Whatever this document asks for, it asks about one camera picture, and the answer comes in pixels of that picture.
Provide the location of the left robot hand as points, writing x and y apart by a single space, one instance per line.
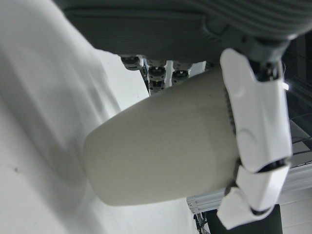
158 29

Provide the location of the beige paper cup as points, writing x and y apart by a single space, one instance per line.
158 146

